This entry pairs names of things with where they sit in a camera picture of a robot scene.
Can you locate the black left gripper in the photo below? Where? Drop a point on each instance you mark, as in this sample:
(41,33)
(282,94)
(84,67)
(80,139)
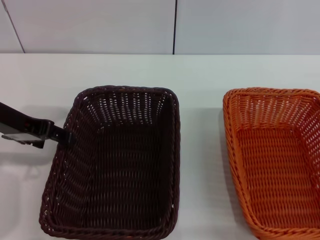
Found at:
(17,122)

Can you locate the dark brown wicker basket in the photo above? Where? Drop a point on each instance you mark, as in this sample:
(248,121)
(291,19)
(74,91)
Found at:
(125,162)

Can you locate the black vertical wall strip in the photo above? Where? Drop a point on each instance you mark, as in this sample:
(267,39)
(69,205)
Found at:
(174,27)

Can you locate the orange wicker basket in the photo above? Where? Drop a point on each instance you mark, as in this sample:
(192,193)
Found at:
(275,162)

